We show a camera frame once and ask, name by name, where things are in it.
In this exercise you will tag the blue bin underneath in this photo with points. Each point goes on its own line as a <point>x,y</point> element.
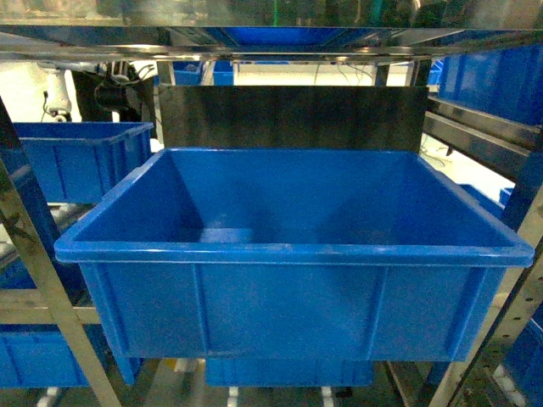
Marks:
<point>288,373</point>

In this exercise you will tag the blue side bin left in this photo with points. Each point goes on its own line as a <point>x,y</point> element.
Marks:
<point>80,162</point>

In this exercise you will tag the blue target bin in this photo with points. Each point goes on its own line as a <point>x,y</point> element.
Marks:
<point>291,254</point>

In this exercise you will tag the black back panel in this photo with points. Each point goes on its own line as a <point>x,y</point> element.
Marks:
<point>343,117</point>

